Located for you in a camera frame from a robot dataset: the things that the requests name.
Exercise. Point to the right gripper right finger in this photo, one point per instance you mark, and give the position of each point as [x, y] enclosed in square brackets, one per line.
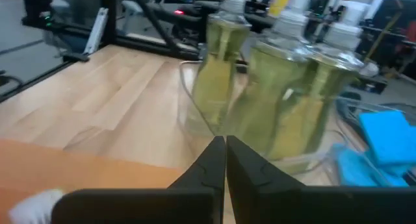
[260, 191]

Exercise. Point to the black aluminium table frame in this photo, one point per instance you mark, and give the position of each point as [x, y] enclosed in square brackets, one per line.
[110, 16]

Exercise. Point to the yellow canister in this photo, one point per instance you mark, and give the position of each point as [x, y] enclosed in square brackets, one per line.
[279, 1]

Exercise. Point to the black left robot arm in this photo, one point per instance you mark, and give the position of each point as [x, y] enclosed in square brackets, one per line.
[190, 35]

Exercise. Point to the green dish brush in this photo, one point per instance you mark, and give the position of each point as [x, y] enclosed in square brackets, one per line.
[35, 206]

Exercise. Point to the clear plastic bin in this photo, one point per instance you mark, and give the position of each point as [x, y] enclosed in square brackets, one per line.
[188, 97]
[344, 130]

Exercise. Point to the clear yellow soap pump bottle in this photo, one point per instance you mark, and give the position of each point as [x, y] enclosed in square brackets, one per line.
[276, 100]
[221, 78]
[325, 113]

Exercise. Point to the orange silicone mat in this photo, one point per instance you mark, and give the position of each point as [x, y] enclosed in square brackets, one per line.
[81, 165]

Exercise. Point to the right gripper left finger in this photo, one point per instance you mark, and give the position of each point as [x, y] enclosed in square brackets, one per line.
[195, 198]

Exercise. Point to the white light strip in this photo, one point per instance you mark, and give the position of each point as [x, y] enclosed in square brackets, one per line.
[96, 30]

